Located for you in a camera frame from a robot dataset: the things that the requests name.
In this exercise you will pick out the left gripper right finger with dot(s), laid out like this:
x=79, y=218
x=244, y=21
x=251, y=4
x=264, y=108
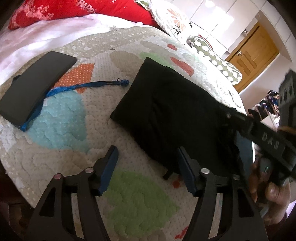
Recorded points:
x=239, y=220

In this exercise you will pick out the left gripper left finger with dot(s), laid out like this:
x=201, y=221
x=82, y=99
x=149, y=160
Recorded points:
x=53, y=218

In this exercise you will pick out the black pants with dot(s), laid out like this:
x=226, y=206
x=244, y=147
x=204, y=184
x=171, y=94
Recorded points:
x=163, y=111

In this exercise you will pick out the person's right hand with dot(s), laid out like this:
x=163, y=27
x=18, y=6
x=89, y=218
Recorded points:
x=279, y=197

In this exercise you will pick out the white shelf unit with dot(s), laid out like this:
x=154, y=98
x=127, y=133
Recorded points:
x=266, y=111

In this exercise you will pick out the green white bolster pillow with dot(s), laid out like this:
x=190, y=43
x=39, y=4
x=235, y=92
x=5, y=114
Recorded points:
x=204, y=49

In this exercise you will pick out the patterned quilt bedspread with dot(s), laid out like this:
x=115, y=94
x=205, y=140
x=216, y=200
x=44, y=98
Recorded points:
x=144, y=200

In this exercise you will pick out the wooden door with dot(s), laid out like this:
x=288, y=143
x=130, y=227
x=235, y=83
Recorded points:
x=253, y=55

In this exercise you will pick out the black smartphone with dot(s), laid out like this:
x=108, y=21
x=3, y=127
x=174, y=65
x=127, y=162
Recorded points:
x=31, y=87

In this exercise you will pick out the white wardrobe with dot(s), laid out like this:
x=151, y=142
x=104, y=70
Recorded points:
x=225, y=23

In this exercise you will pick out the floral white pillow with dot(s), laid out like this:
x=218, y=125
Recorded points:
x=173, y=17

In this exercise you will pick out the pink bed sheet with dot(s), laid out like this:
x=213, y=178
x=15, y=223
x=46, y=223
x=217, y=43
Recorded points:
x=21, y=45

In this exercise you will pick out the red happy pillow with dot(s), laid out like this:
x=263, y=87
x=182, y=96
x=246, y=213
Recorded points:
x=31, y=12

